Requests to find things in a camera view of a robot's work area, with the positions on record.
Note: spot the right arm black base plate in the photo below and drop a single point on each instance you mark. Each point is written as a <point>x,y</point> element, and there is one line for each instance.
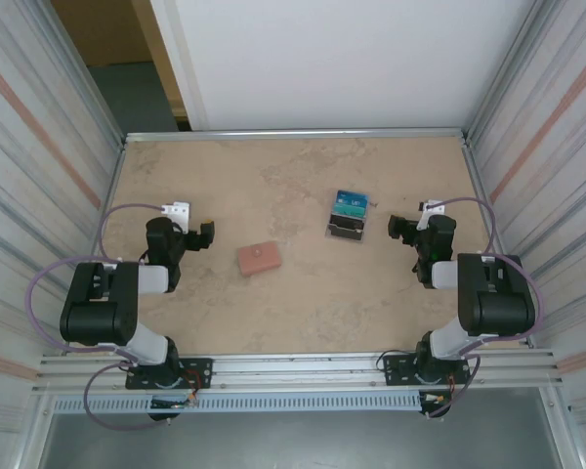
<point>395,366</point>

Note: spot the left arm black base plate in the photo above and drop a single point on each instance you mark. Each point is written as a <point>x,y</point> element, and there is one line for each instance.
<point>200,373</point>

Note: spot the blue VIP card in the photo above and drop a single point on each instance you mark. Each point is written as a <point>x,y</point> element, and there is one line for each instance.
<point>354,196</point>

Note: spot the pink leather card holder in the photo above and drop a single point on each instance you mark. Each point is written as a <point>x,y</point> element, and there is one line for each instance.
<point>259,259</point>

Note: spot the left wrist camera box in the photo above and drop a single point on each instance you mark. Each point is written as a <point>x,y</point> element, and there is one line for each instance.
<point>180,212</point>

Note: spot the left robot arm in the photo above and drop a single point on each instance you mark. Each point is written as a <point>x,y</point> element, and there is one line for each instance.
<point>97,312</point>

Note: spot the aluminium table edge rail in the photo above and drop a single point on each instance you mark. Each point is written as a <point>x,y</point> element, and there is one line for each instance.
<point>298,134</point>
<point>482,195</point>
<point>115,182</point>

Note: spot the small electronics board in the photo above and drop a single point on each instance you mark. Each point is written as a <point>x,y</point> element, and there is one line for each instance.
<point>434,398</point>
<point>168,403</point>

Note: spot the grey metal shelf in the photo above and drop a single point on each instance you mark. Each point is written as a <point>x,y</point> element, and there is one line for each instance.
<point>298,444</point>

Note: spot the clear acrylic card box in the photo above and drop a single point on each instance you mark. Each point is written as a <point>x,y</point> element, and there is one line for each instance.
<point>347,220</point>

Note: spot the corrugated metal side panel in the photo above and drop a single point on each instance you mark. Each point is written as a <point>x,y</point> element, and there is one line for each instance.
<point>556,171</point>
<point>29,171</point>

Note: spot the teal card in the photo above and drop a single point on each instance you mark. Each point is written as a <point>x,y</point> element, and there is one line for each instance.
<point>349,210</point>

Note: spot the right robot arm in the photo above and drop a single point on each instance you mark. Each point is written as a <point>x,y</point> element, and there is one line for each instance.
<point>498,303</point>

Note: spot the aluminium mounting rail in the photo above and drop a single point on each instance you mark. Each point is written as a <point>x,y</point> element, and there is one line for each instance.
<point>298,371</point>

